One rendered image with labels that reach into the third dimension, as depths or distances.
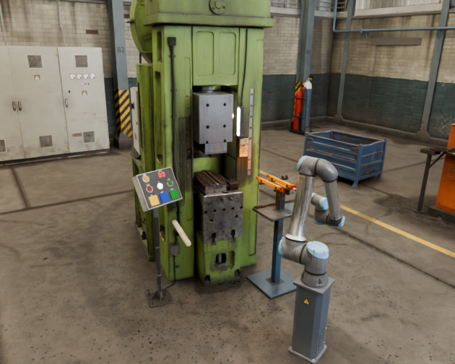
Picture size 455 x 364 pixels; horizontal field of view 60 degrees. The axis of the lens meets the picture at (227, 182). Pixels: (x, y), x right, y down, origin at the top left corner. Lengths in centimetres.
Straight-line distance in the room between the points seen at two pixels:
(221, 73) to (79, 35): 578
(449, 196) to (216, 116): 367
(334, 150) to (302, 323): 436
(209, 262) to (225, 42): 193
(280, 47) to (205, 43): 797
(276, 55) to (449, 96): 432
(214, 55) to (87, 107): 524
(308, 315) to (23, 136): 651
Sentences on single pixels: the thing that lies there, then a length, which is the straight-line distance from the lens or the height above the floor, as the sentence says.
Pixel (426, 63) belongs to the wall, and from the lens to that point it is 1079.
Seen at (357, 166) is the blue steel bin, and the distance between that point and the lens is 668.
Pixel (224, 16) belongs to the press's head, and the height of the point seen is 237.
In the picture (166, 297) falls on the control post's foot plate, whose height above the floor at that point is 1.
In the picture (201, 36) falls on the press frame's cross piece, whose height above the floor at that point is 221.
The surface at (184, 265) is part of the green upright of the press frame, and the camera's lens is 387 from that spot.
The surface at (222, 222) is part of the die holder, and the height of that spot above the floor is 64.
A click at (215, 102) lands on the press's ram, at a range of 330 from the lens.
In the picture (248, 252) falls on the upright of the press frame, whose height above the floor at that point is 16.
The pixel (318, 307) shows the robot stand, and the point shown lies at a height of 46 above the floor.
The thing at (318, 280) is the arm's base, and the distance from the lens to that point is 281.
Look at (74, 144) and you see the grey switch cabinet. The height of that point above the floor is 27.
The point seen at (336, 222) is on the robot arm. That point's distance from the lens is 310.
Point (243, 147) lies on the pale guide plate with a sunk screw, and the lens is 361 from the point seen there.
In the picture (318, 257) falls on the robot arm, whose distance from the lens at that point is 273.
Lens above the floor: 213
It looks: 19 degrees down
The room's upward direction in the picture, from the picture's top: 1 degrees clockwise
